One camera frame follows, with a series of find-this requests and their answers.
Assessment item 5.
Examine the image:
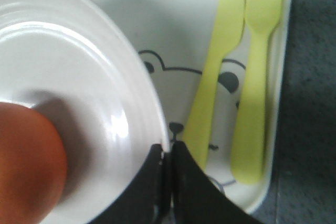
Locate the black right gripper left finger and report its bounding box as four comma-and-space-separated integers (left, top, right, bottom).
91, 144, 168, 224

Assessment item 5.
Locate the white bear-print tray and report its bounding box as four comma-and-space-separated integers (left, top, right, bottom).
93, 0, 291, 214

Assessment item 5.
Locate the beige round plate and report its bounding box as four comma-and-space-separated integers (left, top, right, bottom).
1, 0, 169, 223

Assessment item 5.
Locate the yellow-green plastic knife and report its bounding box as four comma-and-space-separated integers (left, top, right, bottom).
182, 0, 245, 169

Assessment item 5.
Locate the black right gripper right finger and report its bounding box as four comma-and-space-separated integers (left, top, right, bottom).
171, 141, 260, 224

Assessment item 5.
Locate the yellow-green plastic fork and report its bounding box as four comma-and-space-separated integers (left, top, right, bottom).
230, 0, 282, 185

